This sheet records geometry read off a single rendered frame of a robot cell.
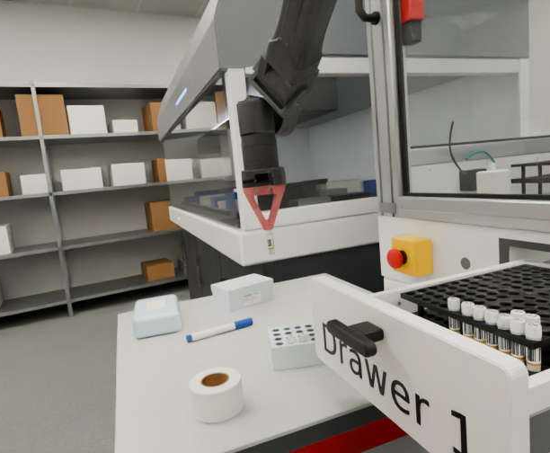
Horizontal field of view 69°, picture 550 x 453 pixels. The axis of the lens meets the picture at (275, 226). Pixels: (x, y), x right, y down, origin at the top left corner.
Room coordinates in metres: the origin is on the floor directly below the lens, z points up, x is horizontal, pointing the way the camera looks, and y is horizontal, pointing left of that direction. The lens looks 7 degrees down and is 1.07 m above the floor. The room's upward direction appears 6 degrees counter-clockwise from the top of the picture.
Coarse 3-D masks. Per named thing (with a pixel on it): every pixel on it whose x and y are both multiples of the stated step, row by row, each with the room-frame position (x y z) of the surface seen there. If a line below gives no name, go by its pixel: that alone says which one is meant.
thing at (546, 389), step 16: (464, 272) 0.57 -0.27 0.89; (480, 272) 0.57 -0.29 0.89; (400, 288) 0.53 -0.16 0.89; (416, 288) 0.53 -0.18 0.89; (400, 304) 0.52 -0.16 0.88; (416, 304) 0.53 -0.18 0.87; (528, 384) 0.27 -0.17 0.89; (544, 384) 0.28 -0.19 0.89; (544, 400) 0.27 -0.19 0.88; (544, 416) 0.27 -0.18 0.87; (544, 432) 0.27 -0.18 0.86; (544, 448) 0.27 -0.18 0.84
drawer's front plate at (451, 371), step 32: (320, 288) 0.48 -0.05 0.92; (320, 320) 0.49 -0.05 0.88; (352, 320) 0.41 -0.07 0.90; (384, 320) 0.36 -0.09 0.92; (416, 320) 0.33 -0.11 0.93; (320, 352) 0.50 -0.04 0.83; (352, 352) 0.42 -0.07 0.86; (384, 352) 0.36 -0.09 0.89; (416, 352) 0.32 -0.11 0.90; (448, 352) 0.29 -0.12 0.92; (480, 352) 0.26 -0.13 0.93; (352, 384) 0.42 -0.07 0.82; (416, 384) 0.32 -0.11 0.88; (448, 384) 0.29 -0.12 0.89; (480, 384) 0.26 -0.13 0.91; (512, 384) 0.24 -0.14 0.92; (448, 416) 0.29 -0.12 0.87; (480, 416) 0.26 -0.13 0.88; (512, 416) 0.24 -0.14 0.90; (448, 448) 0.29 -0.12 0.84; (480, 448) 0.26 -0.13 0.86; (512, 448) 0.24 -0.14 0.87
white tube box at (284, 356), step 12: (300, 324) 0.68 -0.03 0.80; (312, 324) 0.67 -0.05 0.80; (276, 336) 0.64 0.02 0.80; (312, 336) 0.62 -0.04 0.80; (276, 348) 0.59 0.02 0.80; (288, 348) 0.59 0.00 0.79; (300, 348) 0.60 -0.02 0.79; (312, 348) 0.60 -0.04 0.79; (276, 360) 0.59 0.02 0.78; (288, 360) 0.59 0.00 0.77; (300, 360) 0.60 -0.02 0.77; (312, 360) 0.60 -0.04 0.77
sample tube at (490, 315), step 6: (486, 312) 0.37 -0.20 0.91; (492, 312) 0.37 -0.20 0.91; (498, 312) 0.37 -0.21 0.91; (486, 318) 0.37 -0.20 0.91; (492, 318) 0.37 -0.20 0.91; (492, 324) 0.37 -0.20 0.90; (486, 336) 0.37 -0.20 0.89; (492, 336) 0.37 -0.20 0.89; (486, 342) 0.37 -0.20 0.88; (492, 342) 0.37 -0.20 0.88; (492, 348) 0.37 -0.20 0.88; (498, 348) 0.37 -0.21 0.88
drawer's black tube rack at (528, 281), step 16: (496, 272) 0.54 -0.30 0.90; (512, 272) 0.54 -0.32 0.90; (528, 272) 0.52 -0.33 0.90; (544, 272) 0.52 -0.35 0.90; (432, 288) 0.50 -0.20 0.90; (448, 288) 0.50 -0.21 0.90; (464, 288) 0.49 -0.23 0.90; (480, 288) 0.48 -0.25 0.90; (496, 288) 0.48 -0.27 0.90; (512, 288) 0.47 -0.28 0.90; (528, 288) 0.46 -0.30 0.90; (544, 288) 0.46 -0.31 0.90; (480, 304) 0.44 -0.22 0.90; (496, 304) 0.42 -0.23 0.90; (512, 304) 0.42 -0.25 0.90; (528, 304) 0.42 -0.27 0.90; (544, 304) 0.41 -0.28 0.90; (432, 320) 0.46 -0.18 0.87; (448, 320) 0.46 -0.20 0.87; (544, 320) 0.37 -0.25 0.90; (544, 336) 0.34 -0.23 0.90; (544, 352) 0.37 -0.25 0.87; (544, 368) 0.33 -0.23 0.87
